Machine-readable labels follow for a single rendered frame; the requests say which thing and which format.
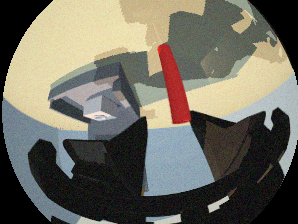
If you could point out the red peg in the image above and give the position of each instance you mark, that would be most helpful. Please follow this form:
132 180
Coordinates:
178 102

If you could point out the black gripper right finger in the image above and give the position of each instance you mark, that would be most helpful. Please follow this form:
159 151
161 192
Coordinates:
222 140

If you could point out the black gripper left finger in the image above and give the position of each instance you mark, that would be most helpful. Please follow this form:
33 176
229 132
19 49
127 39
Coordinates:
124 155

